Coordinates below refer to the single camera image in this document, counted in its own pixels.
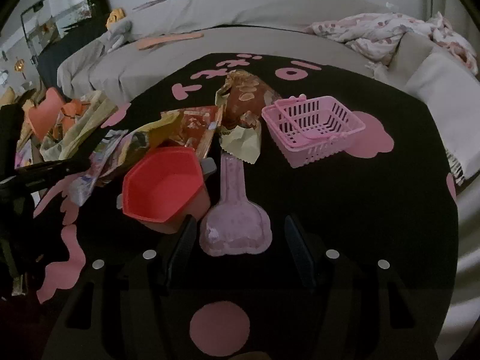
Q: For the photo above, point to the grey covered sofa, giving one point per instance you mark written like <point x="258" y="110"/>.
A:
<point x="262" y="37"/>

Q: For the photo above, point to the trash bin with yellow bag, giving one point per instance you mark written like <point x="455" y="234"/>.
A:
<point x="57" y="145"/>

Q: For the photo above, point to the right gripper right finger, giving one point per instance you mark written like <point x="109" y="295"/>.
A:
<point x="296" y="243"/>

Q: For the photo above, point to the pink plastic basket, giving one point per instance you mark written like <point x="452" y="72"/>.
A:
<point x="308" y="129"/>

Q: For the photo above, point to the brown bread wrapper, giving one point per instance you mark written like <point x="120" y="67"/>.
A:
<point x="242" y="98"/>

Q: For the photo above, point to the orange snack bag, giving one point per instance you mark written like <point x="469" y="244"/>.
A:
<point x="71" y="112"/>

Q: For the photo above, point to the red lid pink container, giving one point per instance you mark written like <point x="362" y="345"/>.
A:
<point x="164" y="187"/>

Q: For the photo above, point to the pink long shoehorn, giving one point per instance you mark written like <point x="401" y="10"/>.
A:
<point x="149" y="42"/>

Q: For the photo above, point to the red plastic kids chair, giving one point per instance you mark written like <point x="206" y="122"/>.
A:
<point x="43" y="117"/>

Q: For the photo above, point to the red foil snack bag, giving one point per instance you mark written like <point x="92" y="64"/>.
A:
<point x="192" y="127"/>

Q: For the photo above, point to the glass fish tank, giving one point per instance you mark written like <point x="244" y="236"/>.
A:
<point x="48" y="21"/>

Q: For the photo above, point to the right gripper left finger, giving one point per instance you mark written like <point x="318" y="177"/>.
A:
<point x="185" y="249"/>

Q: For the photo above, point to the orange plush toy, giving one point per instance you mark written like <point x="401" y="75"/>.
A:
<point x="115" y="16"/>

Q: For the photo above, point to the purple toy scoop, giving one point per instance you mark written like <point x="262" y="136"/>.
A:
<point x="235" y="225"/>

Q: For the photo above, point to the pink floral blanket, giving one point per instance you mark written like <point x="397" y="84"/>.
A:
<point x="377" y="36"/>

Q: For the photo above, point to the grey plush toy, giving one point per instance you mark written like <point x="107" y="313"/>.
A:
<point x="118" y="35"/>

